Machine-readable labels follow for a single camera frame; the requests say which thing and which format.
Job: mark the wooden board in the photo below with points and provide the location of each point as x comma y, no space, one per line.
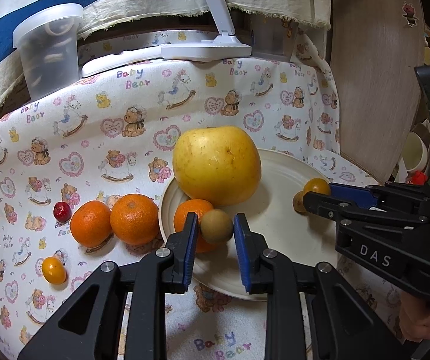
376,82

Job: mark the cream round plate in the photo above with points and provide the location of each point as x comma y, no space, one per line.
274,232

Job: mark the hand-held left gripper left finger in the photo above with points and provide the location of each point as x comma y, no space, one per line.
188,255

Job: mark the small red toy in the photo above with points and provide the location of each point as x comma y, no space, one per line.
419,177

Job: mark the cartoon sticker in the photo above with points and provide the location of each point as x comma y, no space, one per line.
409,11

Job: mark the person's right hand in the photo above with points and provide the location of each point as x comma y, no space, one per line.
417,318

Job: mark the clear lidded plastic container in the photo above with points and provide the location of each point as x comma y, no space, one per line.
48,48

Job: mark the small brown longan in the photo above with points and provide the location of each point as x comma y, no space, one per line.
299,202
216,226

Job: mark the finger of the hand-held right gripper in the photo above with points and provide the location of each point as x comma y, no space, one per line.
349,193
327,206

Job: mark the white desk lamp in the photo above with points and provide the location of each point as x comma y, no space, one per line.
215,41

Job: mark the small clear plastic cup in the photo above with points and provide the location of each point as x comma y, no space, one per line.
273,39

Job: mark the large yellow pomelo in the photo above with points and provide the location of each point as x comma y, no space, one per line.
216,165

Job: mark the small yellow kumquat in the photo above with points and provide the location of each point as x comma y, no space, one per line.
53,270
316,186

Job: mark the white remote control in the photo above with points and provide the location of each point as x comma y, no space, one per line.
117,62

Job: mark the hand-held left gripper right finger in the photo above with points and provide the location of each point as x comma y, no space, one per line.
243,255

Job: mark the orange mandarin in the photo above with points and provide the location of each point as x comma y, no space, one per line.
90,224
186,219
134,219

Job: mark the white bowl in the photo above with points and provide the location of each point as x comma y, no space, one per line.
415,153

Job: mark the small red cherry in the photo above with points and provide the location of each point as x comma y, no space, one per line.
61,211

